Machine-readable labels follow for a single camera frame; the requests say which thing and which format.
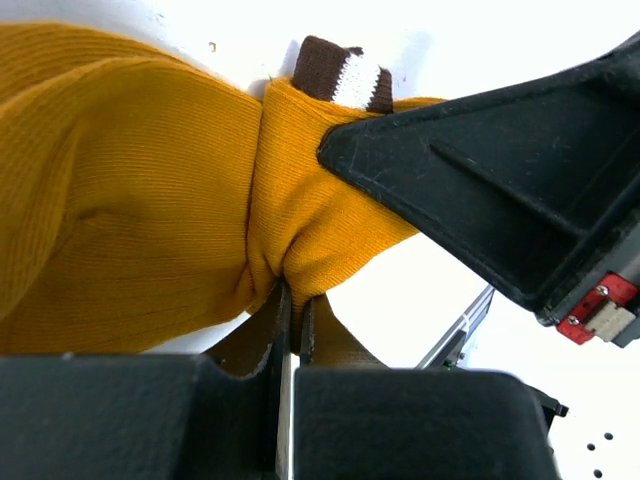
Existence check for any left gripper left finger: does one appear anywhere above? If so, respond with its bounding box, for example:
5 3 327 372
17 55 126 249
1 283 291 479

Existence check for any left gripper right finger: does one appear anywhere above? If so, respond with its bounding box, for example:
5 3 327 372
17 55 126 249
292 297 559 479

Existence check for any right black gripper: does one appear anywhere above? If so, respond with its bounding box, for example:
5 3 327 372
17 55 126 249
318 37 639 348

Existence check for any mustard yellow sock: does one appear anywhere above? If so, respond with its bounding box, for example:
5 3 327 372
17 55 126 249
1 23 429 354

